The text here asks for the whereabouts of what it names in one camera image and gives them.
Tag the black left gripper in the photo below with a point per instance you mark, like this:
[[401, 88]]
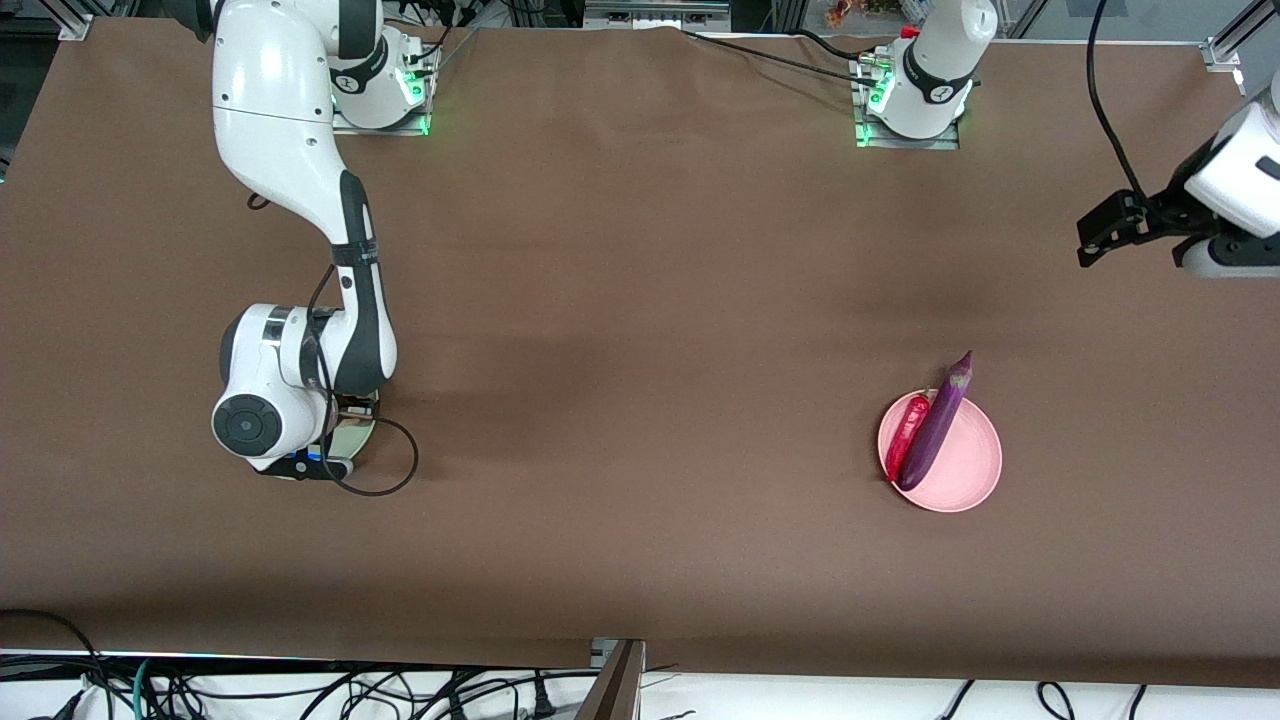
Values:
[[1163, 211]]

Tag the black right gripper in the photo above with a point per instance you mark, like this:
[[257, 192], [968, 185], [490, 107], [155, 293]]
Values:
[[352, 402]]

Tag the purple eggplant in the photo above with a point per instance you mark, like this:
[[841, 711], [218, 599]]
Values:
[[935, 425]]

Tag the red chili pepper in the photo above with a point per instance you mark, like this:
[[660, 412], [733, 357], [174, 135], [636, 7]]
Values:
[[906, 432]]

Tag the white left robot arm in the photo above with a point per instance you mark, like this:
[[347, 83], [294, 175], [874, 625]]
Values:
[[935, 70]]

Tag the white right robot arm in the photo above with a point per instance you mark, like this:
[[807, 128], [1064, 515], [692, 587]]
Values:
[[290, 150]]

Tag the light green plate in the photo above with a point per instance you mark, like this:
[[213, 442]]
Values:
[[352, 440]]

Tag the pink plate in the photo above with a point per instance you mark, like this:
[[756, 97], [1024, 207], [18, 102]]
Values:
[[965, 465]]

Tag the brown table cloth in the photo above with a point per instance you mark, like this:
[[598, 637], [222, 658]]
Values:
[[640, 560]]

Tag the grey box behind table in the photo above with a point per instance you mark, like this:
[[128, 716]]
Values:
[[655, 12]]

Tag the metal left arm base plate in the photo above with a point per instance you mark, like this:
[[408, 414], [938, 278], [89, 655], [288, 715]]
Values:
[[905, 143]]

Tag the aluminium frame profile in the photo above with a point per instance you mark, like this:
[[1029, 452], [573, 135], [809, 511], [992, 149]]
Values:
[[1235, 40], [72, 22]]

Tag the brown post with bracket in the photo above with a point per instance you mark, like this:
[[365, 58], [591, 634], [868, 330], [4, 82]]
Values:
[[615, 690]]

